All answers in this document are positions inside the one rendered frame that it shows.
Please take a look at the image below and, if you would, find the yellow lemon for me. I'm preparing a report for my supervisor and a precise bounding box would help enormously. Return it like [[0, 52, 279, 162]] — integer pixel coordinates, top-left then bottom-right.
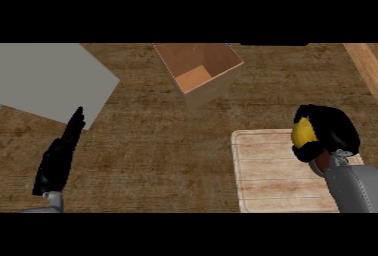
[[289, 116, 319, 149]]

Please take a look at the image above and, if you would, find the brown cardboard box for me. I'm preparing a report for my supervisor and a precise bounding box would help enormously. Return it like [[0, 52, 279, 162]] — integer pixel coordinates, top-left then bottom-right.
[[152, 43, 245, 112]]

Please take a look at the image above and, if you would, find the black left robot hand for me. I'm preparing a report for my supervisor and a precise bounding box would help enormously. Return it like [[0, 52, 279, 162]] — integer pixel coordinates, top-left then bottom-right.
[[31, 106, 87, 197]]

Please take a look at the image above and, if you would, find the pale wooden cutting board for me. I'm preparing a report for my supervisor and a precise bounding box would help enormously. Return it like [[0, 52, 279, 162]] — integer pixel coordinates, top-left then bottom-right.
[[230, 128, 366, 214]]

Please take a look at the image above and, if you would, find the light wooden beam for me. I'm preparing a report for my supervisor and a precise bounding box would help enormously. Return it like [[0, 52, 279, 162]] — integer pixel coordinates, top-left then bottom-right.
[[343, 43, 378, 101]]

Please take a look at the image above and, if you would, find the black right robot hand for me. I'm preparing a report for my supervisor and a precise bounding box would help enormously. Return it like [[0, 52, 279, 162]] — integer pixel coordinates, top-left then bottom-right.
[[289, 104, 362, 164]]

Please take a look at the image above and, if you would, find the flat grey panel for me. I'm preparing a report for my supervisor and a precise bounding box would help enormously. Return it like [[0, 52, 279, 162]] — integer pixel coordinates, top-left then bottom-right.
[[0, 43, 121, 131]]

